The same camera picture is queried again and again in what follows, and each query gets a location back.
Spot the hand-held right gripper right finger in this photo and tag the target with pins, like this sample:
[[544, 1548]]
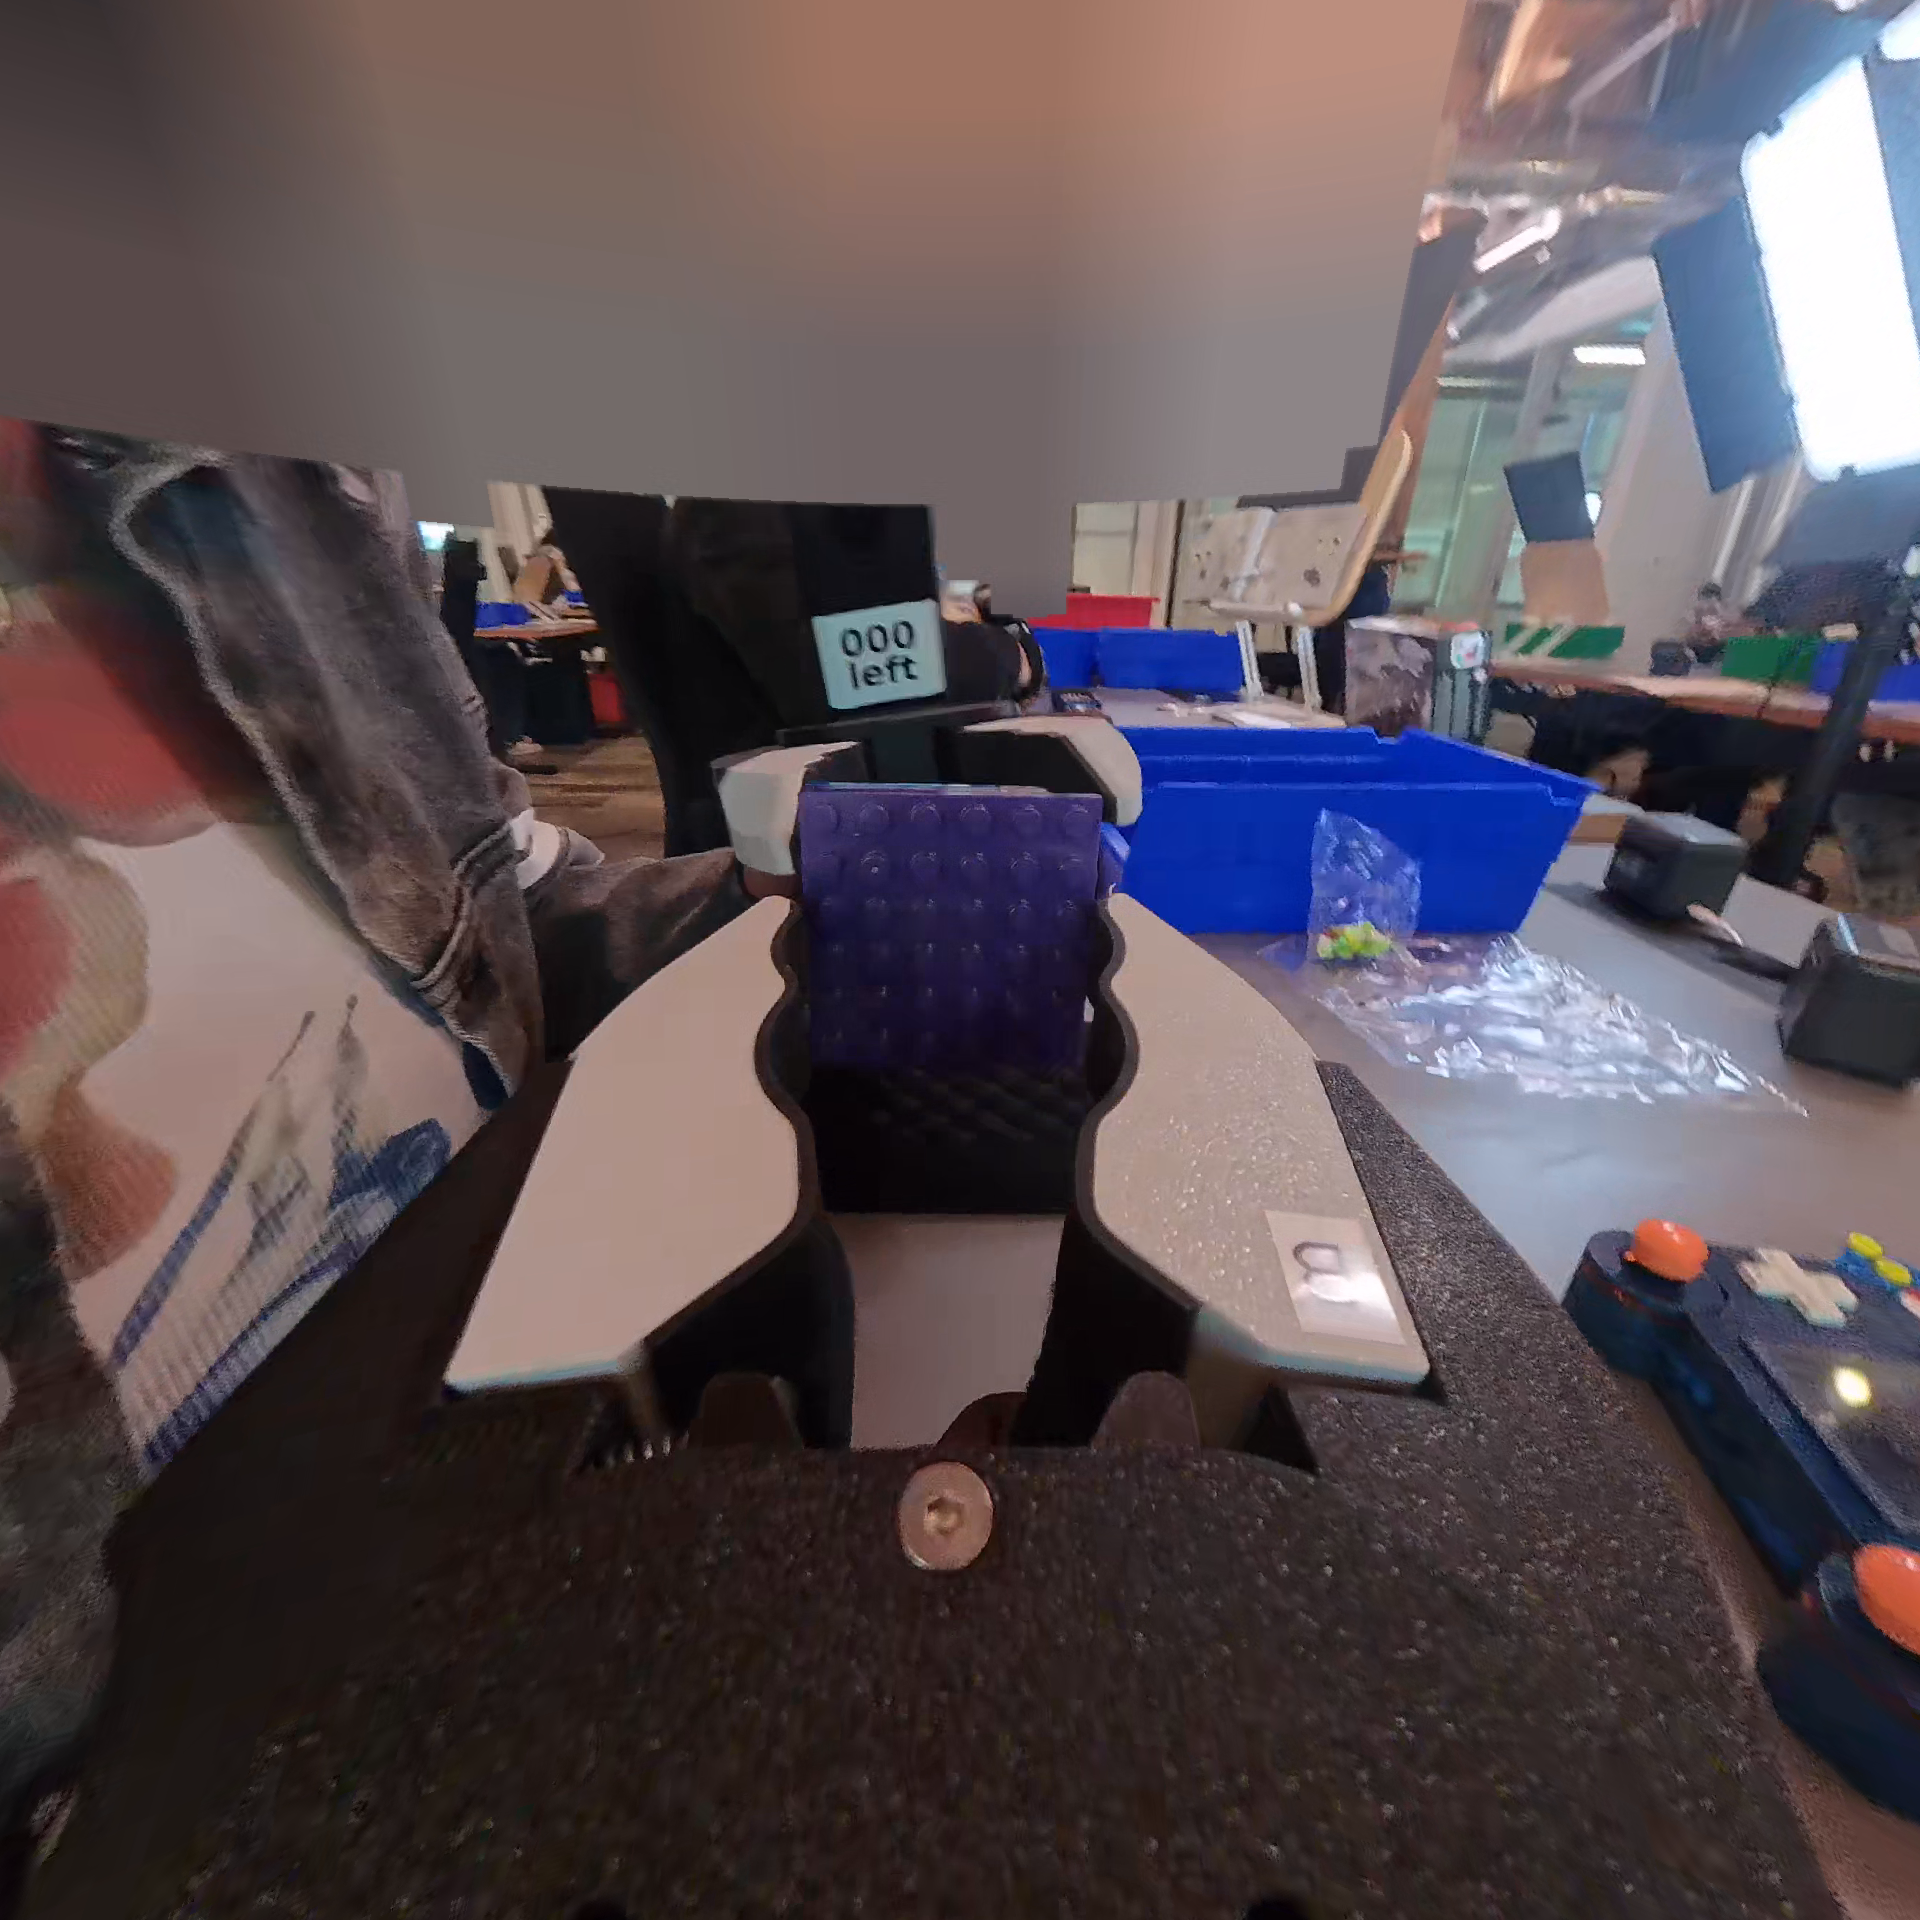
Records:
[[1223, 1177]]

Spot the small black panel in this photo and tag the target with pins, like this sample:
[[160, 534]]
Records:
[[1550, 493]]

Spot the purple studded brick plate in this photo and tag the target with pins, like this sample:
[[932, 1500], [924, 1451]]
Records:
[[944, 931]]

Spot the dark blue brick assembly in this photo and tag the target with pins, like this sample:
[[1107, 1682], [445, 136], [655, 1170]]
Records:
[[955, 1140]]

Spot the large blue plastic bin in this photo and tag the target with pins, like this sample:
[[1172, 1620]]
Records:
[[1276, 854]]

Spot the bright light panel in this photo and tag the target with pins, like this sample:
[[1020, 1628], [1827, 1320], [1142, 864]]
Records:
[[1838, 254]]

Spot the toy set box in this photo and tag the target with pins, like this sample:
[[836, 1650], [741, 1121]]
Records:
[[1395, 674]]

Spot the black box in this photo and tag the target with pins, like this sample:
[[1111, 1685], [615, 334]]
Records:
[[1675, 867], [1857, 1002]]

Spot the red plastic bin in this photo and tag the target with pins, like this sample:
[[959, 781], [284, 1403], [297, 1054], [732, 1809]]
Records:
[[1103, 611]]

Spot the black light stand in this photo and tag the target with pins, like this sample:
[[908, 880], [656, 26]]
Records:
[[1838, 733]]

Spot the person's left forearm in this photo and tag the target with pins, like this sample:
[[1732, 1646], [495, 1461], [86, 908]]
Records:
[[331, 705]]

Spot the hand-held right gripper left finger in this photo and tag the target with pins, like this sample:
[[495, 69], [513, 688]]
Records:
[[646, 1170]]

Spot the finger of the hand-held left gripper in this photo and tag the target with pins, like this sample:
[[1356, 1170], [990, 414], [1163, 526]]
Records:
[[763, 804], [1084, 757]]

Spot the clear plastic wrap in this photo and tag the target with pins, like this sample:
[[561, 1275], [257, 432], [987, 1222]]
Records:
[[1531, 1013]]

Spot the black flag panel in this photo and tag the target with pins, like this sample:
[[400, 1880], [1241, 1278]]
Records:
[[1724, 345]]

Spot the wooden chair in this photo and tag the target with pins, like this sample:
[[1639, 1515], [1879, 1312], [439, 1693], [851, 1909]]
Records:
[[1389, 481]]

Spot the dark blue brick game console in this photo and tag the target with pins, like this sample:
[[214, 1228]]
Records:
[[1724, 1381]]

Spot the background table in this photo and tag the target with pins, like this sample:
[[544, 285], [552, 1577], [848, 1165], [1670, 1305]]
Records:
[[1651, 686], [533, 628]]

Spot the small bag of green pieces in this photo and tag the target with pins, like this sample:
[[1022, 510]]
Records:
[[1364, 885]]

